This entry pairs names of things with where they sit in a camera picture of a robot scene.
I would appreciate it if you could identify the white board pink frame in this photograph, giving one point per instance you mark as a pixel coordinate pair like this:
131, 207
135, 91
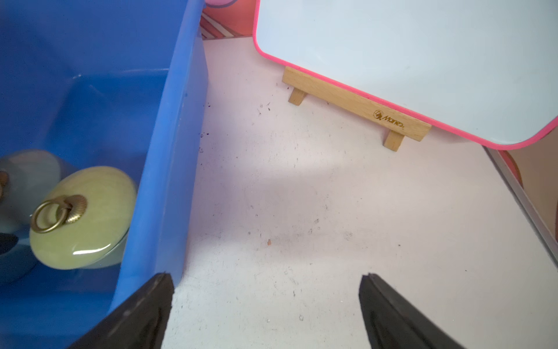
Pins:
484, 70

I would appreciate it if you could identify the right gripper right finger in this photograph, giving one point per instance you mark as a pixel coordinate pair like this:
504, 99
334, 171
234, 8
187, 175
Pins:
393, 322

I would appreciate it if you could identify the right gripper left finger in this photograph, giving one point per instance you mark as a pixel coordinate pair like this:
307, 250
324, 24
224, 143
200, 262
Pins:
139, 322

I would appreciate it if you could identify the blue plastic basket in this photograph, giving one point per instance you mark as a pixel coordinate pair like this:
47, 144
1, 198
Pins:
103, 83

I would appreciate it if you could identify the wooden easel stand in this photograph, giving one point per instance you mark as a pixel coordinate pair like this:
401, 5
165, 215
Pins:
399, 124

